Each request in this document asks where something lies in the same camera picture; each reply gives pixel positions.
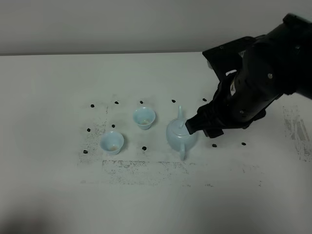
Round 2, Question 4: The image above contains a light blue porcelain teapot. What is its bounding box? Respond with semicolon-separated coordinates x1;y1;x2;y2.
166;105;198;161

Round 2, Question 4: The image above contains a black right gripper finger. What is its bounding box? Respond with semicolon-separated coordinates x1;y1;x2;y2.
185;101;219;135
203;129;224;138

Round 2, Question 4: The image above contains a light blue near teacup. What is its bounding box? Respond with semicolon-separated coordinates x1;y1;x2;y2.
100;131;124;155

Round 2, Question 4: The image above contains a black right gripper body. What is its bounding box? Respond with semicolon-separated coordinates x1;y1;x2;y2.
202;37;282;129

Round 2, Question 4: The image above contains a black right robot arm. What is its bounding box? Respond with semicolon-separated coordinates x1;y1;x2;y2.
185;14;312;138

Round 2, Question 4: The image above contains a light blue teacup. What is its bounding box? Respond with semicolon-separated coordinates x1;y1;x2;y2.
133;107;156;130
100;131;124;155

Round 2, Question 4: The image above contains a light blue far teacup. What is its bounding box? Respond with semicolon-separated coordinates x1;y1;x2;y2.
133;107;156;130

